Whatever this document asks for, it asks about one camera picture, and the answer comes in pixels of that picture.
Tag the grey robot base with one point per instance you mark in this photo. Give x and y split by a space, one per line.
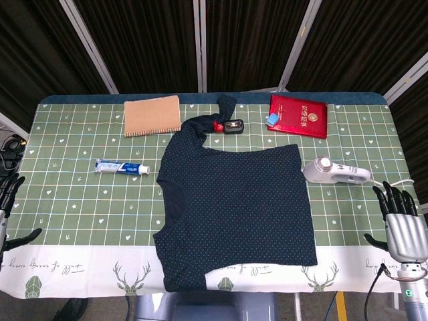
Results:
200 307

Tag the red certificate book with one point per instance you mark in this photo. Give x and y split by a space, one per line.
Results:
301 117

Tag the navy dotted t-shirt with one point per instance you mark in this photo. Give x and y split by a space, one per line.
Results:
234 207

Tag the small red clip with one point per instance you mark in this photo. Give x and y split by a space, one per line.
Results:
218 126

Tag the white handheld steamer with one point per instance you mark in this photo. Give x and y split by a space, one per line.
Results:
321 172

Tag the white side frame bar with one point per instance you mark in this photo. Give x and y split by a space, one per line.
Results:
13 125

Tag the small black device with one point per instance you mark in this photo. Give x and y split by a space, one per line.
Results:
233 127

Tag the white partition frame post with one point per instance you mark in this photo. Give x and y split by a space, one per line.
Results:
406 78
299 47
200 47
88 47

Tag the brown spiral notebook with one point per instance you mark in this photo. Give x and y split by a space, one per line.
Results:
152 115

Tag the blue white eraser block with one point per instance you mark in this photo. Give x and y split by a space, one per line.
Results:
272 119

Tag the white table leg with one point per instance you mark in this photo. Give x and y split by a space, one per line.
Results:
297 307

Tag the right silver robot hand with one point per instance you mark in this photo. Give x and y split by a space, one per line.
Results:
404 234

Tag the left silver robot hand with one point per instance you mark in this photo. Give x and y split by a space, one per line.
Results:
8 194

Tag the white blue toothpaste tube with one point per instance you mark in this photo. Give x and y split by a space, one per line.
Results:
117 167

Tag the green grid tablecloth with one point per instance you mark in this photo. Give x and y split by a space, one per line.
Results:
100 214

